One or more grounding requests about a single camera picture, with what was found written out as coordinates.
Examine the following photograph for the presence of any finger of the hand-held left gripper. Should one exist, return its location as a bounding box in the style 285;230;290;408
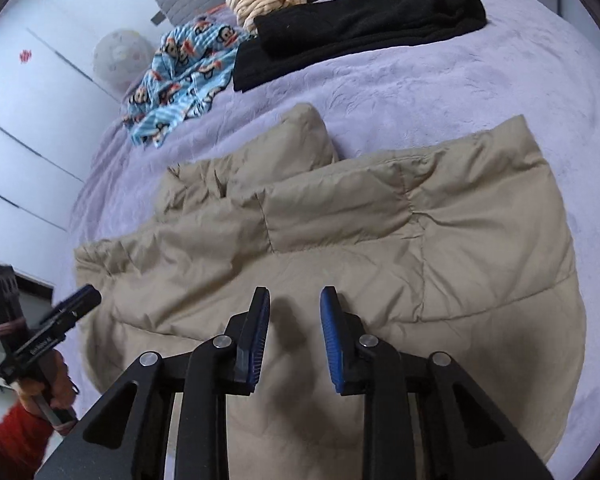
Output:
39;307;90;335
52;284;102;313

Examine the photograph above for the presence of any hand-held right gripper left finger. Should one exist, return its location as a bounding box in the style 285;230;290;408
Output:
45;286;272;480

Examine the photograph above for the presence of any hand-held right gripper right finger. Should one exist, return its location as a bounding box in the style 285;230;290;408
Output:
320;285;556;480

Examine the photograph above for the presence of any beige puffer jacket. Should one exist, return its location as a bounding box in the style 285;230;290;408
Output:
74;102;588;480

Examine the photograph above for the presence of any person's left forearm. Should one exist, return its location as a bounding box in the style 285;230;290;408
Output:
0;402;56;480

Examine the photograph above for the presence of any person's left hand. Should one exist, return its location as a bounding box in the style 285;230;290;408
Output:
17;348;78;415

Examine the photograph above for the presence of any white wardrobe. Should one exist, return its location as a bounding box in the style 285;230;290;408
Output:
0;0;131;281

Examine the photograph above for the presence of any white covered fan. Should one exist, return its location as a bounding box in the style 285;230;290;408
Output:
92;28;153;98

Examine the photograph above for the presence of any blue monkey print garment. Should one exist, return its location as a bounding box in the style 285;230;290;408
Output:
122;14;256;150

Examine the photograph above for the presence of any black folded garment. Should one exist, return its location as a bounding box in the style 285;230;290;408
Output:
232;0;487;93

